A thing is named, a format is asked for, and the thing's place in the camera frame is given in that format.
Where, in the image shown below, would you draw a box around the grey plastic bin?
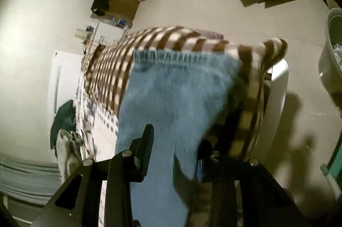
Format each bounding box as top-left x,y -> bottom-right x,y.
318,7 -> 342,102

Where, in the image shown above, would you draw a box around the cardboard box with dark cloth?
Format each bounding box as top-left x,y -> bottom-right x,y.
90,0 -> 141,29

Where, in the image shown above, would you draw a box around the light blue pants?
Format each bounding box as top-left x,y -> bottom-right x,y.
115,49 -> 248,227

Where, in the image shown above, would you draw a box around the grey crumpled cloth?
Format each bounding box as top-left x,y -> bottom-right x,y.
56,129 -> 93,186

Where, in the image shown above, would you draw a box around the blue patterned white cloth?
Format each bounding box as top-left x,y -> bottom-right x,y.
75,75 -> 119,162

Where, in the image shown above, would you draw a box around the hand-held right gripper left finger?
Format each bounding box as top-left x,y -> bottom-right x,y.
31,124 -> 155,227

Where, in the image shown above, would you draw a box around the dark green cloth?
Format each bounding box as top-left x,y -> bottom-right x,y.
50,100 -> 77,150

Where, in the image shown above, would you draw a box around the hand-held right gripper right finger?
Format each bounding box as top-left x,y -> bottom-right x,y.
196,141 -> 308,227

